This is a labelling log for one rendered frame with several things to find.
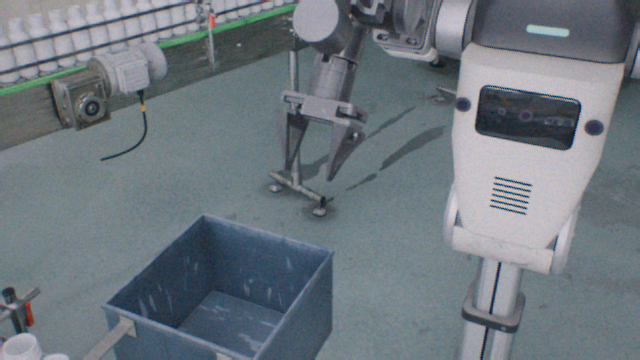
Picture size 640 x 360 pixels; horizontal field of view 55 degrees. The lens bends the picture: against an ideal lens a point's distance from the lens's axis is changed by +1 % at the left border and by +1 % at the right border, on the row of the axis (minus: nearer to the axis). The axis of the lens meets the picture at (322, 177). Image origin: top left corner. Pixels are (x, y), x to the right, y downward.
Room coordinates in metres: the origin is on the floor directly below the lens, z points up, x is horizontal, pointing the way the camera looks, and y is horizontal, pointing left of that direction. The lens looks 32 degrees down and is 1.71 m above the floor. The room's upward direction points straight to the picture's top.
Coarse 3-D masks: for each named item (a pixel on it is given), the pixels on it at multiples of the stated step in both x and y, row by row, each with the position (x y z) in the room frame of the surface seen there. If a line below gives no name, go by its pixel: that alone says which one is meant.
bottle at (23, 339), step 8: (16, 336) 0.52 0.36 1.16; (24, 336) 0.53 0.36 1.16; (32, 336) 0.52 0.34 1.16; (8, 344) 0.52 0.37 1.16; (16, 344) 0.52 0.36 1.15; (24, 344) 0.53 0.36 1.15; (32, 344) 0.53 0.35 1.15; (8, 352) 0.51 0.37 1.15; (16, 352) 0.52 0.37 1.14; (24, 352) 0.50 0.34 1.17; (32, 352) 0.50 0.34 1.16; (40, 352) 0.52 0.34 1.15
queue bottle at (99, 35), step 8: (88, 8) 1.90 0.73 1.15; (96, 8) 1.91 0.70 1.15; (88, 16) 1.90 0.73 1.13; (96, 16) 1.90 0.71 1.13; (88, 24) 1.89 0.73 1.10; (96, 32) 1.89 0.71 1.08; (104, 32) 1.90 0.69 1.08; (96, 40) 1.89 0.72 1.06; (104, 40) 1.90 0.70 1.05; (104, 48) 1.89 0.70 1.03
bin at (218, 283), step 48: (192, 240) 1.04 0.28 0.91; (240, 240) 1.04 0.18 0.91; (288, 240) 0.99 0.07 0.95; (144, 288) 0.90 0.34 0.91; (192, 288) 1.02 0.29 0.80; (240, 288) 1.05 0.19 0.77; (288, 288) 1.00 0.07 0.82; (144, 336) 0.77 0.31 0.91; (192, 336) 0.73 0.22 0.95; (240, 336) 0.94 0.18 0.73; (288, 336) 0.78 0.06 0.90
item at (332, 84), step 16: (320, 64) 0.74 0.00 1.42; (336, 64) 0.73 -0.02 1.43; (320, 80) 0.72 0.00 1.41; (336, 80) 0.72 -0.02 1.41; (352, 80) 0.74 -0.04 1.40; (288, 96) 0.73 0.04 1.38; (304, 96) 0.72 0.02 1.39; (320, 96) 0.71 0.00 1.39; (336, 96) 0.71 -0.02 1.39; (352, 112) 0.68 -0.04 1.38
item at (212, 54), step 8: (200, 0) 2.15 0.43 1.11; (200, 8) 2.14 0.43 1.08; (208, 8) 2.11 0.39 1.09; (200, 16) 2.16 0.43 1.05; (208, 16) 2.10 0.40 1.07; (216, 16) 2.08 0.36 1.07; (208, 24) 2.11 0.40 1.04; (208, 32) 2.11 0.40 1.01; (208, 40) 2.16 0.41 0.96; (208, 48) 2.15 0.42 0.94; (208, 56) 2.15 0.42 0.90; (216, 56) 2.12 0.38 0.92; (216, 64) 2.11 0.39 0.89
